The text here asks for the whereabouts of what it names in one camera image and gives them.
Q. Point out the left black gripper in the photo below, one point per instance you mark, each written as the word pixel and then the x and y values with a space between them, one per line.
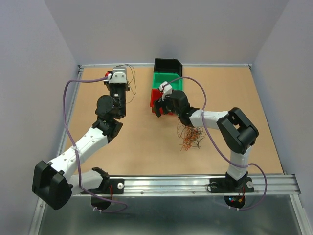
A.
pixel 109 85

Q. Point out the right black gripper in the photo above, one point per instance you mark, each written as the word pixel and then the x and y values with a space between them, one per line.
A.
pixel 160 104

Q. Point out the green plastic bin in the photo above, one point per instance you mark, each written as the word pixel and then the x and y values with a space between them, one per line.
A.
pixel 159 78

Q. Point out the red plastic bin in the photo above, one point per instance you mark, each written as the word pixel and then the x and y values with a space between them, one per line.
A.
pixel 156 94

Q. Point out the black plastic bin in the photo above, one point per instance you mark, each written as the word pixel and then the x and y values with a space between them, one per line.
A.
pixel 162 65

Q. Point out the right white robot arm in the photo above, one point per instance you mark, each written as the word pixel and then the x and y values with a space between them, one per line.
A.
pixel 236 129

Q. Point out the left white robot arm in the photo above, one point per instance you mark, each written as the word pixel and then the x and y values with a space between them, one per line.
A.
pixel 56 181

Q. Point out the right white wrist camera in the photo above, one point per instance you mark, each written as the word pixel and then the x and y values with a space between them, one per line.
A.
pixel 166 89

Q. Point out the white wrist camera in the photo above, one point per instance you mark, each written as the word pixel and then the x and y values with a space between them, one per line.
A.
pixel 166 89
pixel 118 75

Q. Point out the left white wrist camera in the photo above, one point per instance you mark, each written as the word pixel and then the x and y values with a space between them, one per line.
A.
pixel 118 75

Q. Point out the aluminium left rail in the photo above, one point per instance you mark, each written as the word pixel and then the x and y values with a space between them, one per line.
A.
pixel 67 117

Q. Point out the aluminium rail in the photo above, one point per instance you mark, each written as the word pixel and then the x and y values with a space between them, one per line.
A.
pixel 136 186
pixel 67 117
pixel 109 65

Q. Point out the aluminium back rail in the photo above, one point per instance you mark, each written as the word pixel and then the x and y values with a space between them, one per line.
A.
pixel 109 65

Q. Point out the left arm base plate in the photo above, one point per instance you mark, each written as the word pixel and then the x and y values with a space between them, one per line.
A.
pixel 115 187

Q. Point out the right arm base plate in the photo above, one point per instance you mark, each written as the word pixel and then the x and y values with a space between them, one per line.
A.
pixel 227 184

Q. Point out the aluminium front rail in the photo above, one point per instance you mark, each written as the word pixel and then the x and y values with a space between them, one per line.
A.
pixel 136 186

